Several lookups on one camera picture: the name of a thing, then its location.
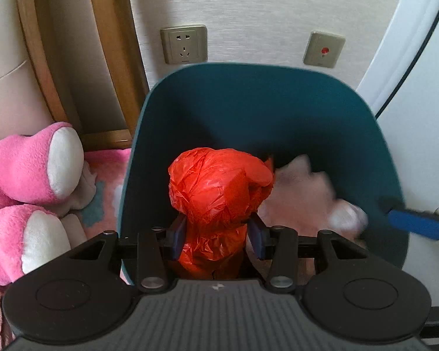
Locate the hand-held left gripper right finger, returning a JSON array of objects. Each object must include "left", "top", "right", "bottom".
[{"left": 247, "top": 214, "right": 366, "bottom": 293}]

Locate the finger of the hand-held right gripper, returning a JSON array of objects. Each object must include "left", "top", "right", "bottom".
[
  {"left": 378, "top": 196, "right": 406, "bottom": 213},
  {"left": 388, "top": 207, "right": 439, "bottom": 244}
]

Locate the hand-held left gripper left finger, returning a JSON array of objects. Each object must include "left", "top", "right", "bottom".
[{"left": 71, "top": 214, "right": 188, "bottom": 293}]

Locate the orange plastic bag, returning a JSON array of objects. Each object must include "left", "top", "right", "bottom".
[{"left": 167, "top": 147, "right": 275, "bottom": 280}]

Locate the pale pink wrapper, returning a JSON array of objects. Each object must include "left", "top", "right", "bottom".
[{"left": 258, "top": 154, "right": 369, "bottom": 275}]

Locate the teal plastic trash bin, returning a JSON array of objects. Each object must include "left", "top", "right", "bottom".
[{"left": 118, "top": 62, "right": 410, "bottom": 286}]

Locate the cartoon printed bed sheet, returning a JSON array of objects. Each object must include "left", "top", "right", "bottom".
[{"left": 78, "top": 148, "right": 132, "bottom": 244}]

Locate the white and tan wardrobe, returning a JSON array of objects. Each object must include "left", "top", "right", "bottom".
[{"left": 355, "top": 0, "right": 439, "bottom": 209}]

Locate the grey crumpled garment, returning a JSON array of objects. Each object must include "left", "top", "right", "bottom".
[{"left": 56, "top": 161, "right": 97, "bottom": 249}]

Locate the pink plush bear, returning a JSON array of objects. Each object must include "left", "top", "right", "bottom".
[{"left": 0, "top": 122, "right": 85, "bottom": 286}]

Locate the beige switch with red dot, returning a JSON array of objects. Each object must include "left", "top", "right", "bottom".
[{"left": 302, "top": 31, "right": 346, "bottom": 69}]

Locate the beige wall socket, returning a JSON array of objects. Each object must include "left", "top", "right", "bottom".
[{"left": 160, "top": 24, "right": 208, "bottom": 65}]

